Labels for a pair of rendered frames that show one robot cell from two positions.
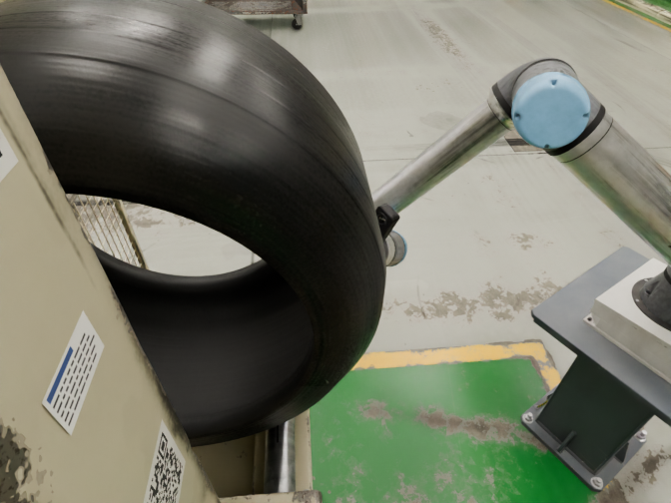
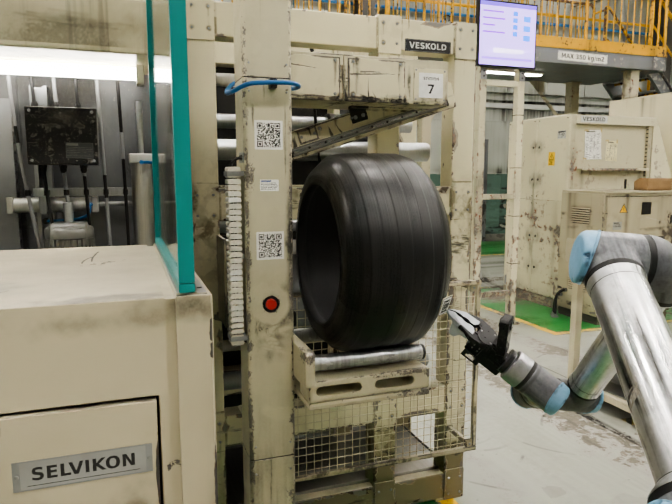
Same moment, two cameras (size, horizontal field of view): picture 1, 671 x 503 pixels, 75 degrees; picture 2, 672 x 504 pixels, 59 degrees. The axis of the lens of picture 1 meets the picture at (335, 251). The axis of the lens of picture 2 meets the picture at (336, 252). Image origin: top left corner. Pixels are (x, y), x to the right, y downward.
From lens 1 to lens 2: 1.44 m
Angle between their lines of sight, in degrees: 74
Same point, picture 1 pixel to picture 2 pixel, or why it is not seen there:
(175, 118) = (337, 169)
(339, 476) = not seen: outside the picture
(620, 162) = (605, 301)
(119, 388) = (276, 203)
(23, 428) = (255, 178)
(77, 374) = (268, 185)
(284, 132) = (356, 179)
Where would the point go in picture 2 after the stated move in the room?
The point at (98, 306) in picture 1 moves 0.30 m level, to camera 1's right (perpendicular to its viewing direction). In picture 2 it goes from (283, 184) to (307, 186)
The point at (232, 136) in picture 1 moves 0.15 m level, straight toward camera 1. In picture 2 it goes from (343, 176) to (291, 176)
